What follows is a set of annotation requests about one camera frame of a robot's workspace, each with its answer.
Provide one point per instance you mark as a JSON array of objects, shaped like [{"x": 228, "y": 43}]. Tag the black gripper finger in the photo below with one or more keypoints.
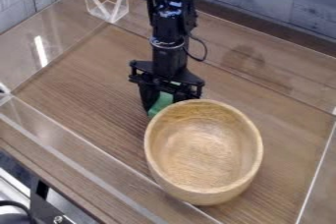
[
  {"x": 182, "y": 95},
  {"x": 148, "y": 95}
]

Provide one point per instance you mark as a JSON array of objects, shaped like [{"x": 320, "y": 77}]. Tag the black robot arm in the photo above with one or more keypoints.
[{"x": 172, "y": 18}]

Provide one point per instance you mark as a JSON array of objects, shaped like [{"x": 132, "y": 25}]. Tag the wooden bowl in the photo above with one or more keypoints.
[{"x": 204, "y": 151}]

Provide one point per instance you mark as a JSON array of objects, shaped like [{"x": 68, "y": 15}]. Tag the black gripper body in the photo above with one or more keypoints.
[{"x": 165, "y": 71}]

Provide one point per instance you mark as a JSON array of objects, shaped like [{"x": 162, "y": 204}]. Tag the clear acrylic corner bracket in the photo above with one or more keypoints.
[{"x": 109, "y": 11}]

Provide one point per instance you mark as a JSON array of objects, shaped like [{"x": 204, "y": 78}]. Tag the green stick block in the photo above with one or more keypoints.
[{"x": 164, "y": 100}]

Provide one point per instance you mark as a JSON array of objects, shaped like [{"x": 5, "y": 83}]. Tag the black table frame bracket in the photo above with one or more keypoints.
[{"x": 50, "y": 208}]

